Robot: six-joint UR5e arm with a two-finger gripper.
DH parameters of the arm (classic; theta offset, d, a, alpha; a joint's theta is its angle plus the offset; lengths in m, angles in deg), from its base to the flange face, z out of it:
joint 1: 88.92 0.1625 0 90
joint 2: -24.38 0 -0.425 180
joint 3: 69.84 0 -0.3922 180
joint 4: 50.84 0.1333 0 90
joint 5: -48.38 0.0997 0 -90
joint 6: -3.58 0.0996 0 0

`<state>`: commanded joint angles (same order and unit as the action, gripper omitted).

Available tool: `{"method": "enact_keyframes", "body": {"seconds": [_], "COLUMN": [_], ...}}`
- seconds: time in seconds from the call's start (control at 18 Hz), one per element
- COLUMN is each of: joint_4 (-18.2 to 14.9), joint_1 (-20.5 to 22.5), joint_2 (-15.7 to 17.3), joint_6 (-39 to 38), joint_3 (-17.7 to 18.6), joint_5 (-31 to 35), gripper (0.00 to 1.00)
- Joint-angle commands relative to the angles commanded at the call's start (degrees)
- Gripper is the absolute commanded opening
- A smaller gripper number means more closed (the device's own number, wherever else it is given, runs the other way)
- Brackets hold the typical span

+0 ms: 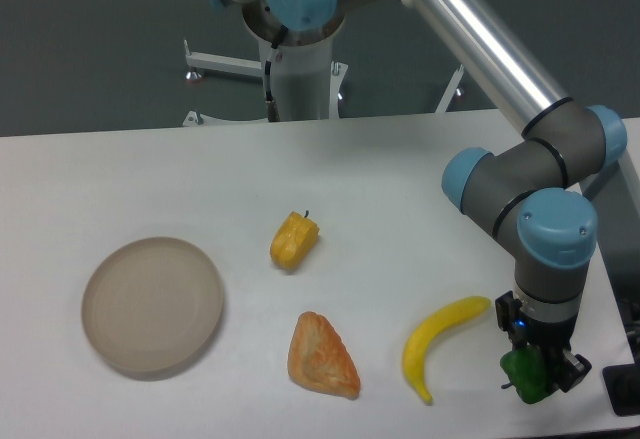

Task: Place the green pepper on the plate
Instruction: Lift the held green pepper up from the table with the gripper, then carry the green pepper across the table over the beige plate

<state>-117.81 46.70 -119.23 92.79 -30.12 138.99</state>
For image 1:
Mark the black device at table edge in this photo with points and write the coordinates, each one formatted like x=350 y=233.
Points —
x=622 y=385

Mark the yellow toy bell pepper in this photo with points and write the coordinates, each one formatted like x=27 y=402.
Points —
x=294 y=239

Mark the yellow toy banana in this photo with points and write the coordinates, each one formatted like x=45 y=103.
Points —
x=416 y=347

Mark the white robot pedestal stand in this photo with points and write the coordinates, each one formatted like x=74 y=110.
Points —
x=380 y=60

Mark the orange toy pastry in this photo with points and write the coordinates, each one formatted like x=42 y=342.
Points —
x=318 y=360

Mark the green toy bell pepper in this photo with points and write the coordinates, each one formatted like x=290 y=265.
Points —
x=526 y=371

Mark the beige round plate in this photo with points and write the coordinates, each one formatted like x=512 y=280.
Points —
x=151 y=308

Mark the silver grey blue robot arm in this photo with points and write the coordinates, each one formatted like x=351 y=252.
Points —
x=522 y=198

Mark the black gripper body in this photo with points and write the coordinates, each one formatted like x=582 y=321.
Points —
x=546 y=324

